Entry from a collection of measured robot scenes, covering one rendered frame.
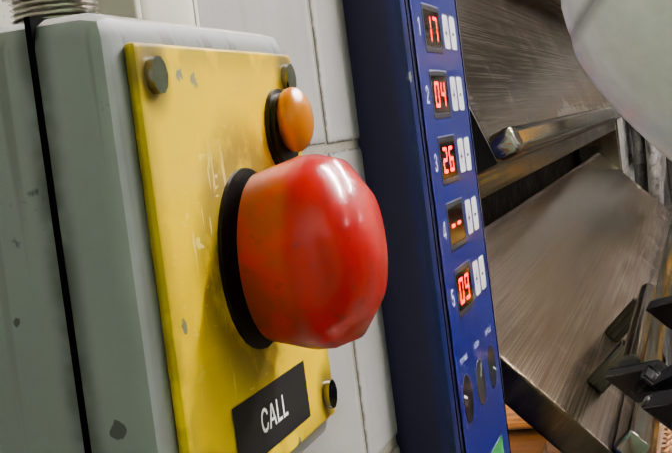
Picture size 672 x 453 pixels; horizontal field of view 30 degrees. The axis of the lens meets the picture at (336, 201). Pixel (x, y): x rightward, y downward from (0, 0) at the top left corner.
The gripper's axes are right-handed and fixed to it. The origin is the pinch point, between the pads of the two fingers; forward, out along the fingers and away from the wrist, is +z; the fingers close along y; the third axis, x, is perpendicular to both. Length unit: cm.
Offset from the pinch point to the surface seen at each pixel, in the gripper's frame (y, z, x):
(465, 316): 10.7, -11.7, -15.2
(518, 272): -8.3, 27.2, -4.7
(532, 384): 6.4, 4.4, -5.1
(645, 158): -108, 176, 41
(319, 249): 25, -54, -28
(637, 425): 4.4, 3.6, 2.5
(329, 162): 23, -53, -28
